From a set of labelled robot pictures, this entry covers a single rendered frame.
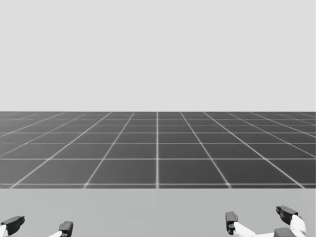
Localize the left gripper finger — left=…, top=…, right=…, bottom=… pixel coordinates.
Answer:
left=47, top=221, right=74, bottom=237
left=0, top=216, right=26, bottom=237

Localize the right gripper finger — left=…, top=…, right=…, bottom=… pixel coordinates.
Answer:
left=276, top=205, right=307, bottom=236
left=225, top=211, right=258, bottom=237

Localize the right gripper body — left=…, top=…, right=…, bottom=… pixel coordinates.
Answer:
left=256, top=227, right=307, bottom=237

